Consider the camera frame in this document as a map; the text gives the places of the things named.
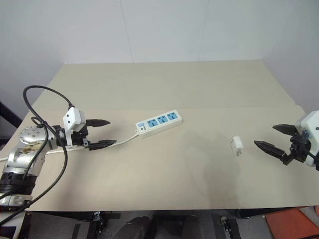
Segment black frame beside table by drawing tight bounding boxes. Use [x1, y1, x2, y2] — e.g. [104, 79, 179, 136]
[0, 101, 19, 150]

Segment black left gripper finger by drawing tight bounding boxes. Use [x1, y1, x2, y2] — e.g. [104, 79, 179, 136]
[86, 119, 111, 128]
[88, 139, 118, 151]

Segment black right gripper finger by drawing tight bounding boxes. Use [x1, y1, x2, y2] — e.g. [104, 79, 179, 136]
[272, 123, 299, 136]
[254, 140, 285, 160]

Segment white power strip blue sockets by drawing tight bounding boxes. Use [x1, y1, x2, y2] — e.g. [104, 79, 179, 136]
[135, 109, 183, 139]

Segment white plug adapter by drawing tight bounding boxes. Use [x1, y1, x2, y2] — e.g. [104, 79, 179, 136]
[230, 135, 244, 157]

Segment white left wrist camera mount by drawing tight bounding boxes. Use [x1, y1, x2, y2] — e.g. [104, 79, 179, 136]
[62, 106, 86, 146]

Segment white power strip cord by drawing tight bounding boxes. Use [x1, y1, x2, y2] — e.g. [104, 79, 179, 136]
[0, 132, 140, 161]

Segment orange floor object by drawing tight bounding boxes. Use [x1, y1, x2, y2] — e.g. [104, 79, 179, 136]
[265, 206, 319, 239]

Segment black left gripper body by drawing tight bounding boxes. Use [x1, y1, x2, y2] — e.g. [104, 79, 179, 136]
[71, 120, 91, 150]

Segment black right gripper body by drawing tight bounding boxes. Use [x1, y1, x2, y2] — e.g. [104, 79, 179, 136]
[281, 131, 313, 166]

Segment dark rounded shape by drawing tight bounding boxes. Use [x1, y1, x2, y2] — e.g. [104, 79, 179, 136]
[119, 216, 152, 239]

